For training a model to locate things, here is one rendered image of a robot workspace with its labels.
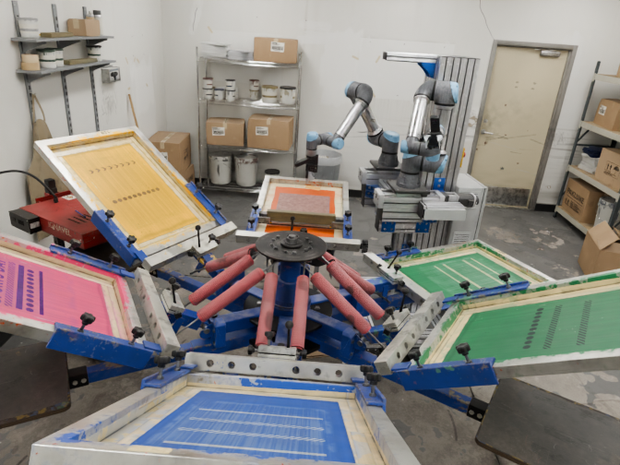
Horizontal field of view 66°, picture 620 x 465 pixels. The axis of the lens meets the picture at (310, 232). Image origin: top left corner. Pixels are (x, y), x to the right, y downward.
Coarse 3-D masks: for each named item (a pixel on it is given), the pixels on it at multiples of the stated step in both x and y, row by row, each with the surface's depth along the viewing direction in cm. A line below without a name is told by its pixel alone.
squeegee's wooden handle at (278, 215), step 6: (270, 210) 281; (276, 210) 282; (282, 210) 282; (288, 210) 282; (270, 216) 283; (276, 216) 283; (282, 216) 282; (288, 216) 282; (294, 216) 282; (300, 216) 282; (306, 216) 282; (312, 216) 281; (318, 216) 281; (324, 216) 281; (330, 216) 281; (300, 222) 284; (306, 222) 284; (312, 222) 284; (318, 222) 283; (324, 222) 283; (330, 222) 283
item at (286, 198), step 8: (280, 192) 324; (288, 192) 325; (296, 192) 325; (304, 192) 326; (280, 200) 314; (288, 200) 315; (296, 200) 315; (272, 208) 305; (280, 208) 306; (288, 208) 306; (296, 208) 307; (272, 224) 288
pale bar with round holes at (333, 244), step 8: (240, 232) 263; (248, 232) 263; (256, 232) 264; (264, 232) 264; (240, 240) 263; (248, 240) 264; (328, 240) 262; (336, 240) 262; (344, 240) 262; (352, 240) 263; (328, 248) 262; (336, 248) 262; (344, 248) 262; (352, 248) 261
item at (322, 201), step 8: (312, 192) 327; (320, 192) 327; (328, 192) 328; (304, 200) 316; (312, 200) 317; (320, 200) 317; (328, 200) 318; (304, 208) 308; (312, 208) 308; (320, 208) 309; (328, 208) 309; (312, 232) 283; (320, 232) 284; (328, 232) 284
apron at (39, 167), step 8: (32, 96) 336; (32, 104) 335; (40, 104) 344; (32, 120) 336; (40, 120) 345; (40, 128) 346; (48, 128) 357; (40, 136) 348; (48, 136) 357; (32, 160) 339; (40, 160) 346; (32, 168) 339; (40, 168) 347; (48, 168) 360; (40, 176) 347; (48, 176) 361; (56, 176) 367; (32, 184) 340; (40, 184) 348; (56, 184) 369; (64, 184) 384; (32, 192) 342; (40, 192) 348; (32, 200) 343; (40, 232) 355; (40, 240) 356
